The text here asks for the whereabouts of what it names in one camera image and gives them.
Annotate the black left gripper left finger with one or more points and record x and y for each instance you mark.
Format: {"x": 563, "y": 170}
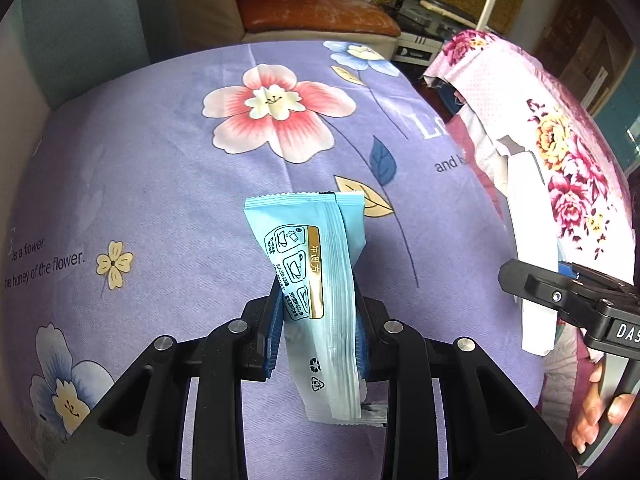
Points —
{"x": 136, "y": 430}

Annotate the person's right hand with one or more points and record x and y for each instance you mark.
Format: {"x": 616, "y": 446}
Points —
{"x": 587, "y": 426}

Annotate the black stereo equipment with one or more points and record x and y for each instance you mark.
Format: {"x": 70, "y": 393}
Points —
{"x": 426, "y": 25}

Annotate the pink floral quilt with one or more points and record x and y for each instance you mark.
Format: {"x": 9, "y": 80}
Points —
{"x": 507, "y": 92}

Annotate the light blue snack wrapper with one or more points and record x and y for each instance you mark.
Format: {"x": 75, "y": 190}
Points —
{"x": 313, "y": 241}

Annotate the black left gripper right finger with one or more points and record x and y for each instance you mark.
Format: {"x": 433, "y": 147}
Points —
{"x": 450, "y": 404}

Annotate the purple floral bed sheet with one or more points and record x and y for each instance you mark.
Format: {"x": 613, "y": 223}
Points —
{"x": 129, "y": 224}

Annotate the dark wooden cabinet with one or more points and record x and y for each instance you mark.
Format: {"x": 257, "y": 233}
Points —
{"x": 588, "y": 50}

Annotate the beige sofa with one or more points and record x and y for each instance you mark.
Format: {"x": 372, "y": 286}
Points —
{"x": 207, "y": 24}

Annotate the orange-brown leather cushion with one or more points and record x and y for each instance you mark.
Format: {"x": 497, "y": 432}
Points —
{"x": 340, "y": 16}

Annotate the grey-blue curtain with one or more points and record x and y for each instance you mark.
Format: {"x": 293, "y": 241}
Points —
{"x": 73, "y": 46}

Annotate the small white paper carton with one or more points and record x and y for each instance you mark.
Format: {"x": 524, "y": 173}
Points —
{"x": 535, "y": 239}

